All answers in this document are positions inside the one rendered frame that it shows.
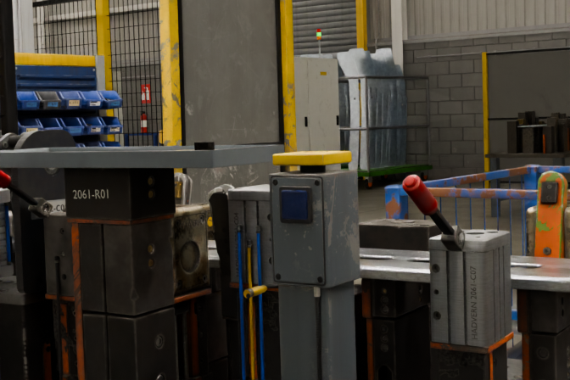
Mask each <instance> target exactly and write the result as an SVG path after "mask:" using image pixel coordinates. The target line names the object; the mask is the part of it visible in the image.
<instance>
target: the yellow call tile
mask: <svg viewBox="0 0 570 380"><path fill-rule="evenodd" d="M351 160H352V154H351V152H350V151H301V152H292V153H283V154H273V156H272V162H273V164H274V165H300V172H301V173H317V172H326V165H336V164H343V163H349V162H351Z"/></svg>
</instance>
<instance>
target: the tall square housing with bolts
mask: <svg viewBox="0 0 570 380"><path fill-rule="evenodd" d="M228 199H229V200H228V214H229V239H230V263H231V281H230V288H237V320H238V344H239V369H240V375H242V376H243V377H242V378H240V379H238V380H282V374H281V348H280V322H279V297H278V288H268V289H267V290H266V291H265V292H264V293H262V294H259V295H256V296H254V297H251V298H249V299H247V298H245V297H244V296H243V291H244V290H245V289H248V288H253V287H256V286H260V285H263V284H267V283H272V263H271V212H270V187H269V184H263V185H257V186H251V187H239V188H233V189H229V190H228Z"/></svg>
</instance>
